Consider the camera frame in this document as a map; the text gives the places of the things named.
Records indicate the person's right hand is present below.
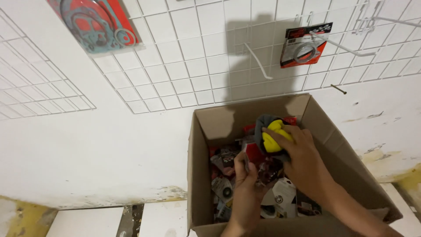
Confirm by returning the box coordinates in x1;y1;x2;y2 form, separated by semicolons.
262;125;329;195

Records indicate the person's left hand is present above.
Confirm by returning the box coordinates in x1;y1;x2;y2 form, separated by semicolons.
233;151;264;222

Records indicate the yellow and grey cloth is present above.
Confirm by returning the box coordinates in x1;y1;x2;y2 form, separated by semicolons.
254;114;294;162

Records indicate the clear red spare part packet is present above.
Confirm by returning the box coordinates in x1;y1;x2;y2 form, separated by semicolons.
243;140;268;175

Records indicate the brown cardboard box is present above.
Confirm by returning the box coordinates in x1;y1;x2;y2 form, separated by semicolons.
187;93;403;237

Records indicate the heap of packaged spare parts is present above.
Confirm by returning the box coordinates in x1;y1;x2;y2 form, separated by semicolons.
209;116;323;224

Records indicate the long white display hook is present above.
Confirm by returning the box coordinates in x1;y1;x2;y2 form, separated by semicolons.
309;31;377;57

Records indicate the white double-prong display hook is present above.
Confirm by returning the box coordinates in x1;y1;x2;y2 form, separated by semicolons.
352;0;421;35

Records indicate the red gasket set package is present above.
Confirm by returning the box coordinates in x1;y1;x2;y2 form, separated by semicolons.
46;0;146;57

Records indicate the red black ring gasket package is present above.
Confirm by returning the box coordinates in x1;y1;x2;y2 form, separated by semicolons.
280;22;333;69

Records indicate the small white wire grid panel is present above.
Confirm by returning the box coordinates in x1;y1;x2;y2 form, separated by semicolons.
0;8;97;121

